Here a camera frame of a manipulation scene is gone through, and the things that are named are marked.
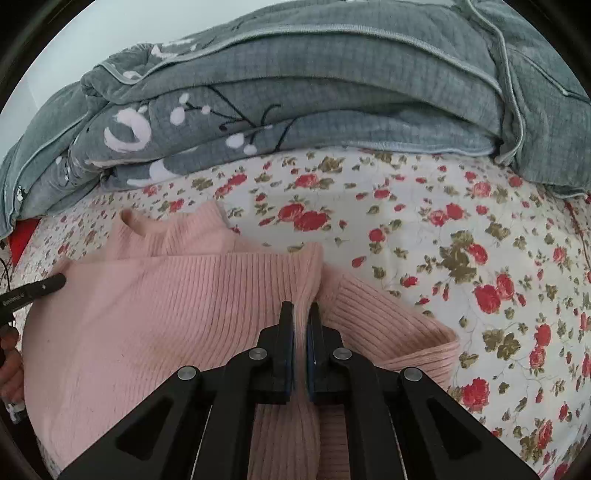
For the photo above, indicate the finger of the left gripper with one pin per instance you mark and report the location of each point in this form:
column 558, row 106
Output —
column 25, row 295

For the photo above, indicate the floral bed sheet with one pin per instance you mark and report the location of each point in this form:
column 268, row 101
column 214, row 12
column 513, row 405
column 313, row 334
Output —
column 498, row 260

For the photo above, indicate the pink knit sweater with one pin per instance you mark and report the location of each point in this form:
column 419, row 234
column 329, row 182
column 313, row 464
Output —
column 189, row 291

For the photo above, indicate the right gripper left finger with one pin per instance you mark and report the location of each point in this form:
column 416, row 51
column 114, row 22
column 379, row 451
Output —
column 198, row 424

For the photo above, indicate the red pillow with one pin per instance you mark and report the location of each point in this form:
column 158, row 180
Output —
column 20, row 237

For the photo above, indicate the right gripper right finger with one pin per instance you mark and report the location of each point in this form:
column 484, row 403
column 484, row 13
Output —
column 401, row 425

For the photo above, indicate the person's left hand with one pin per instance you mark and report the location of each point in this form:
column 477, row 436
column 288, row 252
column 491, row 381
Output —
column 12, row 373

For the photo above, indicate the grey floral quilt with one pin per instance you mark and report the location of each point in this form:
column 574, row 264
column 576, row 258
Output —
column 474, row 78

